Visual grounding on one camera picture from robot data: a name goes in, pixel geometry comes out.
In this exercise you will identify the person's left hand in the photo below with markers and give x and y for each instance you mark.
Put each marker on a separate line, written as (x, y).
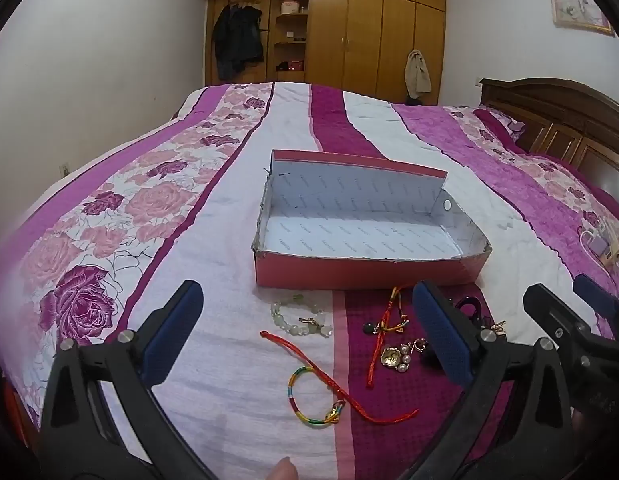
(283, 471)

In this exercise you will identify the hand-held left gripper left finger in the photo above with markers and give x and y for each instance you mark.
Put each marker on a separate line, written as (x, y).
(172, 332)

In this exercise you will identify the gold pearl brooch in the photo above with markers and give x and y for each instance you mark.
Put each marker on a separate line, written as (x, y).
(391, 357)

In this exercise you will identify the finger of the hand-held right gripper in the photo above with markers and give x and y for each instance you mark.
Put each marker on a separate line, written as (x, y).
(554, 310)
(597, 295)

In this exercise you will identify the wooden wardrobe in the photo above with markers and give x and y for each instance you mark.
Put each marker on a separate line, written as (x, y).
(359, 35)

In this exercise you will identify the red cardboard box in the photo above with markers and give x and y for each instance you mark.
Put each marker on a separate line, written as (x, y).
(364, 240)

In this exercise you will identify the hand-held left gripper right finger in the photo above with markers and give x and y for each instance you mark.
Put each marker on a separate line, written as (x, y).
(442, 335)

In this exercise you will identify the white round box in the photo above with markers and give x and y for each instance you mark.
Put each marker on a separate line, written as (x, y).
(289, 7)

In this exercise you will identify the small gold earring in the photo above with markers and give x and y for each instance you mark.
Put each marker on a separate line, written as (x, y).
(494, 327)

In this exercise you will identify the floral pillow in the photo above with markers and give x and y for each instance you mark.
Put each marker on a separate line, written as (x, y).
(504, 122)

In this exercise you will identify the wooden headboard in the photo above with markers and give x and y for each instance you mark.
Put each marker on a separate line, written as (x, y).
(554, 110)

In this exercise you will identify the floral pink bedspread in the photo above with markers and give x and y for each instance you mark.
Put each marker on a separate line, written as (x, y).
(224, 270)

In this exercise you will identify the small red box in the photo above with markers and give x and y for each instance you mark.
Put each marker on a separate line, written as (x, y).
(296, 65)

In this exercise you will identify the black feather hair clip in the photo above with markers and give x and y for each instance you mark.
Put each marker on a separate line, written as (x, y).
(467, 307)

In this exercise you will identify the beige hanging cloth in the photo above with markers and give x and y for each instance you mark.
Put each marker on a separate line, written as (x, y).
(417, 72)

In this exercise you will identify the dark hanging jacket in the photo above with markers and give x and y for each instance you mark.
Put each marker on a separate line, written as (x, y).
(237, 40)

